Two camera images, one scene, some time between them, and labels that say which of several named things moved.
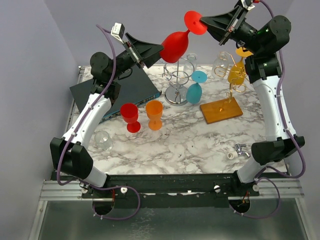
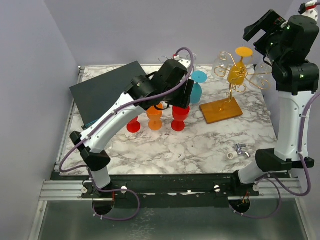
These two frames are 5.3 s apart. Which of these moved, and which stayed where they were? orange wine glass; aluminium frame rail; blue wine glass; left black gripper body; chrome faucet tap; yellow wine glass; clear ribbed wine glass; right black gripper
Moved: right black gripper; left black gripper body
Stayed: blue wine glass; aluminium frame rail; yellow wine glass; orange wine glass; chrome faucet tap; clear ribbed wine glass
